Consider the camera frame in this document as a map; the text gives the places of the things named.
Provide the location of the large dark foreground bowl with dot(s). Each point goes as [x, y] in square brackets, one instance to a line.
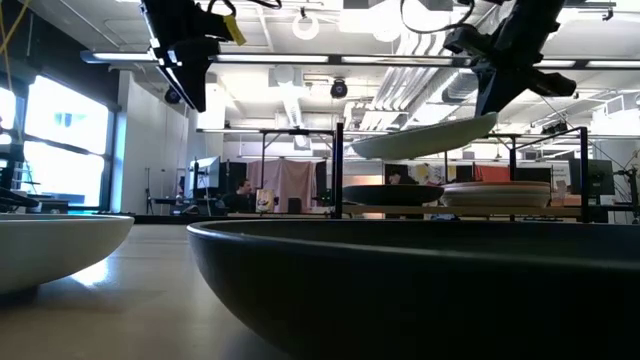
[410, 290]

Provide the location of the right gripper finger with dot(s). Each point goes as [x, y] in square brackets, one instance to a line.
[507, 90]
[486, 92]

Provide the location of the background black metal frame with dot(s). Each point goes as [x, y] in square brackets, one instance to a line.
[300, 131]

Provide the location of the bright computer monitor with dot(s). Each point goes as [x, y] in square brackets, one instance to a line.
[206, 172]

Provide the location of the large bright window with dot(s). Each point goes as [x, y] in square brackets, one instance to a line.
[65, 170]

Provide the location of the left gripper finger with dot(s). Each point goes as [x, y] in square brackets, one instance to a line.
[197, 65]
[176, 82]

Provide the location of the printed paper bag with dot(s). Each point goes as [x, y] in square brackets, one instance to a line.
[265, 200]

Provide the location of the black partition panel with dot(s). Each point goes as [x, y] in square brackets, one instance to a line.
[232, 170]

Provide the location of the black frame wooden shelf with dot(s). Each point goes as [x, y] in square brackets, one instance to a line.
[565, 211]

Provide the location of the pale green plate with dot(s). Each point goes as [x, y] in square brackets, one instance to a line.
[425, 142]

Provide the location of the person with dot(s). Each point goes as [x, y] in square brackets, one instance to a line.
[240, 197]

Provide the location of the orange cloth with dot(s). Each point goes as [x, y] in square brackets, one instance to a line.
[492, 173]

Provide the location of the black ceiling camera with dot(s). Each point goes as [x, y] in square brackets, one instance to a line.
[555, 128]

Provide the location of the yellow tape tag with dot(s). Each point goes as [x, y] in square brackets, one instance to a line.
[234, 31]

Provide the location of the white bowl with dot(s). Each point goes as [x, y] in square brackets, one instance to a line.
[50, 250]

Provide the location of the silver ventilation duct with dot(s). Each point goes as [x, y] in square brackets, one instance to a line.
[460, 87]

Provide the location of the cream plate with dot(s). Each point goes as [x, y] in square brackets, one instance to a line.
[495, 199]

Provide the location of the pink curtain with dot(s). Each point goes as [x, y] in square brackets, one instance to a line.
[292, 180]

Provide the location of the black equipment stand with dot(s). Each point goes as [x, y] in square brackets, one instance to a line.
[632, 187]

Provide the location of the black ceiling spot lamp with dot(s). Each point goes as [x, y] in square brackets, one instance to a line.
[172, 96]
[338, 89]

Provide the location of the floral cloth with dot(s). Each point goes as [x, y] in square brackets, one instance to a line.
[430, 174]

